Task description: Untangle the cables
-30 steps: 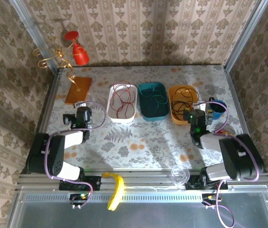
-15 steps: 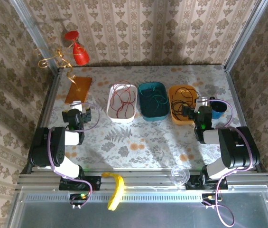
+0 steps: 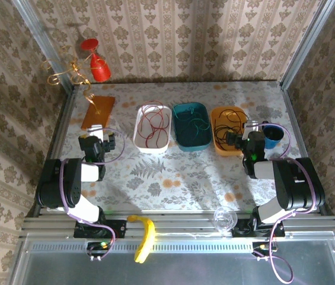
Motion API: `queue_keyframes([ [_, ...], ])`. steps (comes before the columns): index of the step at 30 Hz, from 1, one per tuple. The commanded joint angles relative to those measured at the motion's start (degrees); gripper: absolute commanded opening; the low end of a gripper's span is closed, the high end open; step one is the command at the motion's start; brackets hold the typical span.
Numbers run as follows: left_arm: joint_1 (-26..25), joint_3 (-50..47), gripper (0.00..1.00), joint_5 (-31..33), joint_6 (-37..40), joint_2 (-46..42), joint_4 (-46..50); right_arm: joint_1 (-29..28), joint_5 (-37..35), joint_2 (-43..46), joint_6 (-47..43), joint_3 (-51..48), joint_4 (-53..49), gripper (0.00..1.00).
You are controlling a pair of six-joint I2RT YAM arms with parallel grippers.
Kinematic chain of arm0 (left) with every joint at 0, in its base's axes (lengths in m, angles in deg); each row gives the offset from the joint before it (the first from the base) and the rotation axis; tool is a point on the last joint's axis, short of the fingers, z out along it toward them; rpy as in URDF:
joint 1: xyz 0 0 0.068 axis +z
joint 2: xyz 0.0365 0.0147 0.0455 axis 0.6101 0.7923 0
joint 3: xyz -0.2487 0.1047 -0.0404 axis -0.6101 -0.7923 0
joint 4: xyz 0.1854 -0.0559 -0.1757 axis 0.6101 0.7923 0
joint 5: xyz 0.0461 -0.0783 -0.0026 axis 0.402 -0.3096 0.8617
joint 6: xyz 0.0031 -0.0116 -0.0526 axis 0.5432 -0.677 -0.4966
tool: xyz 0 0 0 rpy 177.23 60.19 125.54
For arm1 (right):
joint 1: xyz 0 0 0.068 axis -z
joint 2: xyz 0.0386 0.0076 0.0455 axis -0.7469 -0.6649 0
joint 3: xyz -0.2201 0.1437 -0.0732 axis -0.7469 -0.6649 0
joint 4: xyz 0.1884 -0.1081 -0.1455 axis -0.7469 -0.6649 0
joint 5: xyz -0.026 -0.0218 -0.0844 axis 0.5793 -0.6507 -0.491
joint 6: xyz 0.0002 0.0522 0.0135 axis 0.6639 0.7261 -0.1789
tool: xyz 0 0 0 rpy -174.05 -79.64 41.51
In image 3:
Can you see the orange plastic tray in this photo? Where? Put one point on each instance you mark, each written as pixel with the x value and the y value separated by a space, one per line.
pixel 219 150

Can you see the white plastic tray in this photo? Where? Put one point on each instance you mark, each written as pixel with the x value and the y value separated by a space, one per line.
pixel 143 147

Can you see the teal plastic tray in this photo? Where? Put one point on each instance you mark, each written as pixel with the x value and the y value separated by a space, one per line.
pixel 185 139

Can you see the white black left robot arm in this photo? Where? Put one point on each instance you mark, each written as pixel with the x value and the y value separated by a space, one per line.
pixel 54 184

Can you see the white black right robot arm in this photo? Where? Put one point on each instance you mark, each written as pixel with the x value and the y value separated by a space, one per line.
pixel 291 184

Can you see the blue cup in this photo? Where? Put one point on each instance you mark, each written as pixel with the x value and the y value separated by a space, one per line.
pixel 272 135

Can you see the orange wooden board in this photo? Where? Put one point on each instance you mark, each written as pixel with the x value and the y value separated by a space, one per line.
pixel 102 118

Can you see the floral tablecloth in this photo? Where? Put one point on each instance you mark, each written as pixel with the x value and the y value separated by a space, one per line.
pixel 185 178

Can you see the red wine glass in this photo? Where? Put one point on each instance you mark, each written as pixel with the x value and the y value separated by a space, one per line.
pixel 100 69

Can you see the clear plastic cup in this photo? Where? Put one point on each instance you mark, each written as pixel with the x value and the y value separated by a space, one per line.
pixel 226 219

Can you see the gold curly ribbon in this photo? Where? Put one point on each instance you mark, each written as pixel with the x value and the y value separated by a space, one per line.
pixel 73 66

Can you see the small electronics board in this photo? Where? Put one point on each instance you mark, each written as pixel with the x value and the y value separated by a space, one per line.
pixel 96 245
pixel 259 246

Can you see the yellow banana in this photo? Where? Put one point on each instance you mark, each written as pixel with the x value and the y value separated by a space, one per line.
pixel 149 234

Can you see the grey metal cabinet top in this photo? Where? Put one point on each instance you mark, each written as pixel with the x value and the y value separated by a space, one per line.
pixel 199 267

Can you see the aluminium side rail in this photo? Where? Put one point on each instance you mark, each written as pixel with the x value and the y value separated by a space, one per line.
pixel 295 118
pixel 62 130

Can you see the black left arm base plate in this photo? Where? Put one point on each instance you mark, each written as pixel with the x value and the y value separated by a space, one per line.
pixel 119 228

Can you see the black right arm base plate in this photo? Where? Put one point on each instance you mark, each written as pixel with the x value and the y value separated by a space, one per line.
pixel 278 231

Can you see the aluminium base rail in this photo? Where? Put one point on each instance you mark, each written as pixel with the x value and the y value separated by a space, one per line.
pixel 185 225

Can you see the aluminium frame post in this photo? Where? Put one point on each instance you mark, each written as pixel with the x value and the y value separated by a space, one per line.
pixel 309 38
pixel 41 38

